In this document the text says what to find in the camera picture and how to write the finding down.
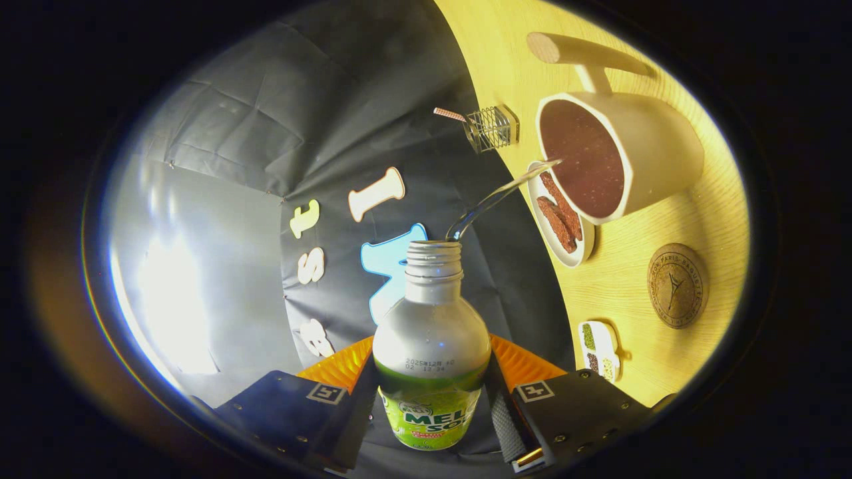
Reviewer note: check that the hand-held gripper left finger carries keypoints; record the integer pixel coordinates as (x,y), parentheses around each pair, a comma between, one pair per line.
(356,419)

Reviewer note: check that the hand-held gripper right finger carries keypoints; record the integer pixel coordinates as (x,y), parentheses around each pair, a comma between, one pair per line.
(507,419)

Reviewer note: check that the silver green juice bottle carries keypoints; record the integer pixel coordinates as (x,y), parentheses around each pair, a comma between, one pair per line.
(429,332)

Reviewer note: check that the round cork coaster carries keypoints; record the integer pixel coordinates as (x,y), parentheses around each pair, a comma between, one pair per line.
(677,286)

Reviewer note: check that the clear juice stream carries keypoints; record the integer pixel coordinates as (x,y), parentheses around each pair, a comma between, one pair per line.
(496,195)

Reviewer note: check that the small white condiment dish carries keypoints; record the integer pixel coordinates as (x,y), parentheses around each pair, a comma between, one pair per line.
(602,346)

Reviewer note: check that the wooden table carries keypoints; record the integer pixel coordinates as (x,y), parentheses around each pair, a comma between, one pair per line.
(626,286)

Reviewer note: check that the white round plate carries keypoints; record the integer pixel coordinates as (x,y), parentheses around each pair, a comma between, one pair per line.
(586,249)

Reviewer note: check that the brown fried meat piece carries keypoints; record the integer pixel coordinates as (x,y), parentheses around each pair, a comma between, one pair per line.
(562,206)
(556,226)

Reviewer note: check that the black backdrop cloth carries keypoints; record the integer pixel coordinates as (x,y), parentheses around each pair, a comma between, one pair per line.
(333,113)

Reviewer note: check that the pink striped straw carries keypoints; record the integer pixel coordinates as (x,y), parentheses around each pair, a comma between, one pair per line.
(449,114)

